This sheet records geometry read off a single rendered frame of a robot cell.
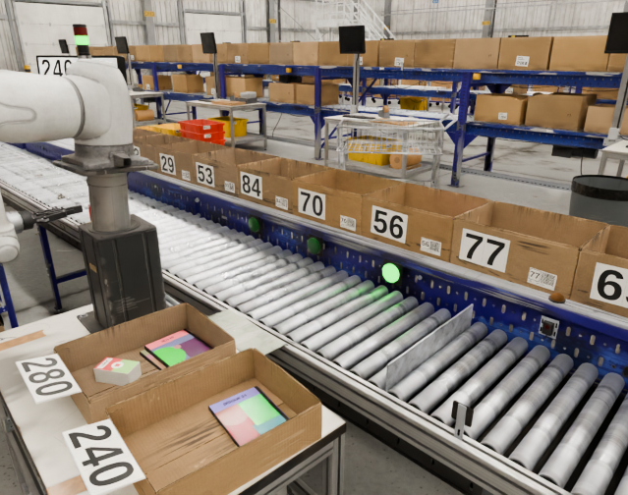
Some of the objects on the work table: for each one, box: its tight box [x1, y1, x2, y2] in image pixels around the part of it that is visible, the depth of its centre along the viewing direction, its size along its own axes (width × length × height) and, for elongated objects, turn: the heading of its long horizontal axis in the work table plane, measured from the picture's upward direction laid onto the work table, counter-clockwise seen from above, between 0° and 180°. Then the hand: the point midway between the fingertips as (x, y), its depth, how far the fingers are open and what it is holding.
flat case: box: [144, 329, 213, 367], centre depth 138 cm, size 14×19×2 cm
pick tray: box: [104, 348, 322, 495], centre depth 108 cm, size 28×38×10 cm
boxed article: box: [93, 357, 142, 386], centre depth 129 cm, size 6×10×5 cm, turn 77°
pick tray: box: [53, 303, 236, 424], centre depth 130 cm, size 28×38×10 cm
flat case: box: [208, 386, 290, 447], centre depth 115 cm, size 14×19×2 cm
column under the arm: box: [77, 214, 171, 334], centre depth 153 cm, size 26×26×33 cm
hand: (73, 210), depth 204 cm, fingers closed
